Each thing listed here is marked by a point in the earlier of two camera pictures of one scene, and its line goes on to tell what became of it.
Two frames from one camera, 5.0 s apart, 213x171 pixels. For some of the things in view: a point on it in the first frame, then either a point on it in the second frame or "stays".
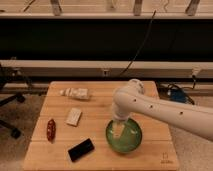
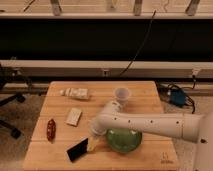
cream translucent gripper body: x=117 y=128 → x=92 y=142
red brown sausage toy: x=51 y=130 stays
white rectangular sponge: x=73 y=116 stays
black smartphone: x=81 y=149 stays
